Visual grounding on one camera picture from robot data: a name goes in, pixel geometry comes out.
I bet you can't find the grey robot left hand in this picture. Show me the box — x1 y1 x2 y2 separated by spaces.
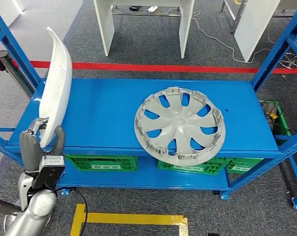
20 117 66 173

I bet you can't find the green plastic crate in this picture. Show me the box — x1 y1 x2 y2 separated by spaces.
157 158 231 177
226 157 263 174
64 154 138 173

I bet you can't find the grey plastic wheel hubcap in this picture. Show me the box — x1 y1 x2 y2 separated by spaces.
134 87 226 166

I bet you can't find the white furniture block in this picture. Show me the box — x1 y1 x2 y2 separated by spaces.
0 0 26 28

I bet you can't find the chrome chair base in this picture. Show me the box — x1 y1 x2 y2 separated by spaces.
279 52 297 79

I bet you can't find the white board panel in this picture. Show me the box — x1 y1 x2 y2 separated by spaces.
233 0 282 62

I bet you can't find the white floor cable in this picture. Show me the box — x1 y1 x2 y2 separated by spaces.
191 11 272 64

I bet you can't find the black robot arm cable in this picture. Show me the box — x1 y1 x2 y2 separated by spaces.
56 187 88 236

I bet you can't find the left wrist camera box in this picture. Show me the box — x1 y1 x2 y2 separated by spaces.
32 155 65 190

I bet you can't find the yellow floor tape rectangle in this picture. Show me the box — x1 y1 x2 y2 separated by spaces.
70 203 189 236

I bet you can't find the blue metal shelf rack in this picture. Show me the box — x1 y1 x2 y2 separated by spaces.
0 0 297 211

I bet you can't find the white desk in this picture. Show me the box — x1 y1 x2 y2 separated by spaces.
93 0 196 59

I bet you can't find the white curved plastic car part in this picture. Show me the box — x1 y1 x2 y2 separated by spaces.
39 27 73 149

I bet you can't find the metal frame table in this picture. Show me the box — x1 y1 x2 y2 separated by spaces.
221 0 297 35

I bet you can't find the green crate with cables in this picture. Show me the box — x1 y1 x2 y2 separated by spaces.
260 100 292 146

